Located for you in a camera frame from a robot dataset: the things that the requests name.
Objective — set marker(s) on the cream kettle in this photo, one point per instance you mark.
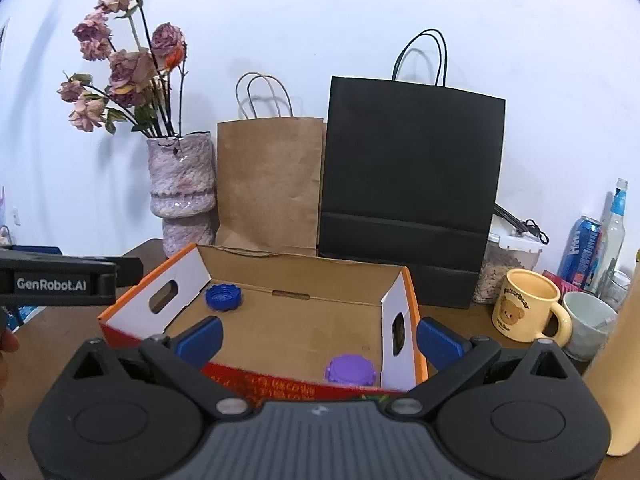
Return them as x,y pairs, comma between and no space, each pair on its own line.
613,377

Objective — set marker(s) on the small glass cup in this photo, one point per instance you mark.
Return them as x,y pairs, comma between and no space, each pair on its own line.
614,288

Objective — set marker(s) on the clear glass bottle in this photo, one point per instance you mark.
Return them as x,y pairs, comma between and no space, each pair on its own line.
613,237

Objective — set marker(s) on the black paper bag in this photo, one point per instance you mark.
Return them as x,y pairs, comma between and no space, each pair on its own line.
410,177

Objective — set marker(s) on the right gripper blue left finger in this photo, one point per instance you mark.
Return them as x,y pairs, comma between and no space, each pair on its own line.
177,362

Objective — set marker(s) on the brown paper bag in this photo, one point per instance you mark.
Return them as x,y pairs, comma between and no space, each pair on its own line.
269,175

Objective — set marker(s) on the pink textured vase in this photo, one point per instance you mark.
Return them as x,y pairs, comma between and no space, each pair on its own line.
183,189

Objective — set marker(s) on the yellow bear mug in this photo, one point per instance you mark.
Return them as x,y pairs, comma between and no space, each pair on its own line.
526,302

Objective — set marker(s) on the white ceramic cup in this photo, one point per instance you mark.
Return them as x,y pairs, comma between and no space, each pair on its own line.
592,322

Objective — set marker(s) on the blue ridged bottle cap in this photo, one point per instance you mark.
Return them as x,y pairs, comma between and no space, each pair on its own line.
223,297

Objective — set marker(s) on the blue soda can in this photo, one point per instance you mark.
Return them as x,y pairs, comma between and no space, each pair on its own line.
580,251

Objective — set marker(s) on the red cardboard box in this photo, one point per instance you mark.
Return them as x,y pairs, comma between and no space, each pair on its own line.
297,314

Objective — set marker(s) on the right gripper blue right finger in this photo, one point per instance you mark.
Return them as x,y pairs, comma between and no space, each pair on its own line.
460,363

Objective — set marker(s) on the purple ridged cap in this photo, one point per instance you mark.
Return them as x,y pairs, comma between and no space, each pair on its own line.
351,369

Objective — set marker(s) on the dried rose bouquet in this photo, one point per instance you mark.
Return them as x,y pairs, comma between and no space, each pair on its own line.
146,72

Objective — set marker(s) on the plastic container of seeds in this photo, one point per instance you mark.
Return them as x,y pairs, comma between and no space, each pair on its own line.
506,249

